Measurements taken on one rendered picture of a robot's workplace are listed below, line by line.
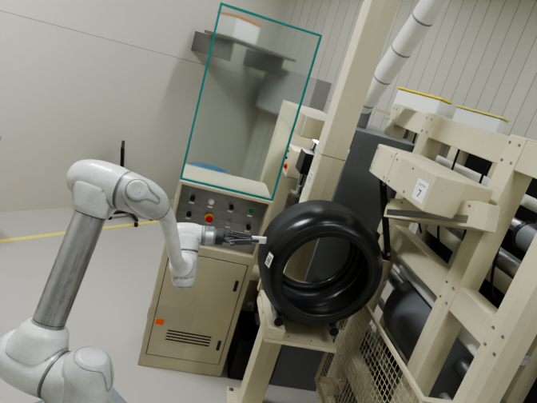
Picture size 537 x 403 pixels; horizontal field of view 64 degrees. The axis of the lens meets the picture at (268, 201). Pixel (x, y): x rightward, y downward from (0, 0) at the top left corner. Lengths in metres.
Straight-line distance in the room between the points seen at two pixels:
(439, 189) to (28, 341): 1.47
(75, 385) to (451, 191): 1.42
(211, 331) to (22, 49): 2.98
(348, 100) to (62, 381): 1.64
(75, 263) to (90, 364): 0.31
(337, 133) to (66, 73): 3.15
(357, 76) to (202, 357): 1.96
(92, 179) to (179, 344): 1.69
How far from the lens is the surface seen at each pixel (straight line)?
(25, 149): 4.72
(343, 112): 2.15
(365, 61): 2.17
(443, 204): 1.74
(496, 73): 5.34
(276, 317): 2.07
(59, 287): 1.51
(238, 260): 2.61
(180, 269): 1.81
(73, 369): 1.47
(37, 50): 4.55
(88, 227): 1.47
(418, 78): 5.54
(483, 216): 1.71
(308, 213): 1.92
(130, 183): 1.36
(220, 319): 2.81
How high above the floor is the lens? 1.96
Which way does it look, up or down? 16 degrees down
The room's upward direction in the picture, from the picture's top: 17 degrees clockwise
